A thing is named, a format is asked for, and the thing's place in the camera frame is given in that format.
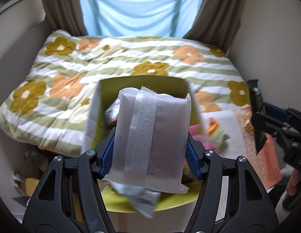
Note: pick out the yellow-green cardboard box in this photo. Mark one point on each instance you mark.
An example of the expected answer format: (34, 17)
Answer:
(140, 85)

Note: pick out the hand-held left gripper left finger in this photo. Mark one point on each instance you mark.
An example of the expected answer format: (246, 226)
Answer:
(106, 160)

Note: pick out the yellow plastic item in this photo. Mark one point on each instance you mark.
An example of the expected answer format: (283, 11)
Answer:
(31, 185)

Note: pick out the light blue window cloth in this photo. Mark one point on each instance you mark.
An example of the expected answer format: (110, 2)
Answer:
(140, 9)

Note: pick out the person's right hand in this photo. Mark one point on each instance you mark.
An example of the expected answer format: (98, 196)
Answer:
(293, 182)

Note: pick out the brown curtain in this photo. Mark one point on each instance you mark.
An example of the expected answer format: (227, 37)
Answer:
(63, 7)
(213, 12)

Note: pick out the pile of colourful snack packets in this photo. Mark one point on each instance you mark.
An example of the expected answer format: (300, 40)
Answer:
(214, 132)

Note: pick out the grey translucent snack packet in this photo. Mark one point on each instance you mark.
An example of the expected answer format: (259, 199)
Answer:
(165, 138)

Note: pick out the dark green snack packet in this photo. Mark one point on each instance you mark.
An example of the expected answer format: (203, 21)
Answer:
(256, 97)

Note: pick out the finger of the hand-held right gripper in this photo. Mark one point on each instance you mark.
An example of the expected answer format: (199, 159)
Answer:
(269, 125)
(276, 112)

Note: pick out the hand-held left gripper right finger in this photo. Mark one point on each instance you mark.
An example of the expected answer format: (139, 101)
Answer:
(192, 160)

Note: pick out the orange patterned cloth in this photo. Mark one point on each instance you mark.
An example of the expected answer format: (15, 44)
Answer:
(262, 165)

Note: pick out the floral striped blanket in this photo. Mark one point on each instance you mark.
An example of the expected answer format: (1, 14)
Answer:
(116, 58)

